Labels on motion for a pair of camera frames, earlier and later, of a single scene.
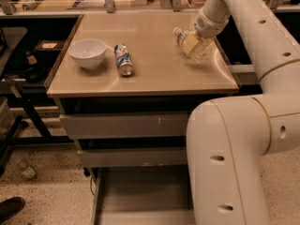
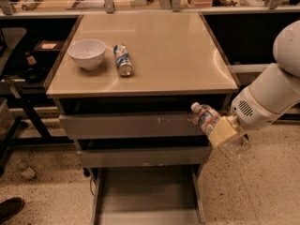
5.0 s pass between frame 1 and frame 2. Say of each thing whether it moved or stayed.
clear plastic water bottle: moved
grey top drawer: stayed
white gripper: moved
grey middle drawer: stayed
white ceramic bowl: stayed
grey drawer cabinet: stayed
